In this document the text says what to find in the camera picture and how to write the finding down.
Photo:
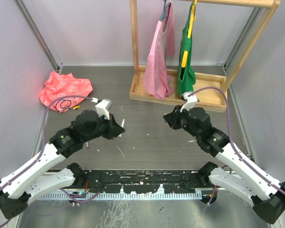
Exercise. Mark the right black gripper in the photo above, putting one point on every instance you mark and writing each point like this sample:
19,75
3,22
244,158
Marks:
173,118

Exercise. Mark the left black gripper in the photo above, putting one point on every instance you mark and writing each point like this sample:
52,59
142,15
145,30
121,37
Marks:
114,128

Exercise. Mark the blue capped white pen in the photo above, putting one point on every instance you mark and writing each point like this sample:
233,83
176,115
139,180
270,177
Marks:
122,125

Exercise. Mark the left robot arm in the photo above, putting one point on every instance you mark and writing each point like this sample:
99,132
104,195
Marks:
23,186

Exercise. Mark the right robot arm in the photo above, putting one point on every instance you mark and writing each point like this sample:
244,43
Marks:
265,194

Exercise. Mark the green shirt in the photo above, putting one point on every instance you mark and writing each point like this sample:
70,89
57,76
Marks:
186,75

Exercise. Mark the pink shirt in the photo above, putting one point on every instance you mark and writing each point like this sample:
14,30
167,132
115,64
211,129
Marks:
156,79

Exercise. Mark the wooden clothes rack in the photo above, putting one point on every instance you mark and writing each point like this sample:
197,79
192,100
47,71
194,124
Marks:
213,88

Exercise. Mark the red patterned cloth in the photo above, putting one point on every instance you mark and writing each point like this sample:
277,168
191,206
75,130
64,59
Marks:
63,92

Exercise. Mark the yellow clothes hanger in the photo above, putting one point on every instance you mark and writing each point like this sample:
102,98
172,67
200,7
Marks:
192,18

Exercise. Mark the grey clothes hanger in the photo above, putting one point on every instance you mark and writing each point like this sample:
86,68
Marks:
166,7

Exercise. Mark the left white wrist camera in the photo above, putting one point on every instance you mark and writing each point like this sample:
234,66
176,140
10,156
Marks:
102,108

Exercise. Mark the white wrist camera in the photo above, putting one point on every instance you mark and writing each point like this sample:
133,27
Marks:
102,108
189,101

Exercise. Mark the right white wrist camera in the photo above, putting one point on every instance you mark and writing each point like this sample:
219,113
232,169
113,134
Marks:
189,101

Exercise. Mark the white cable duct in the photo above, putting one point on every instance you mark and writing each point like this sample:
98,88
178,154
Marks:
160,195

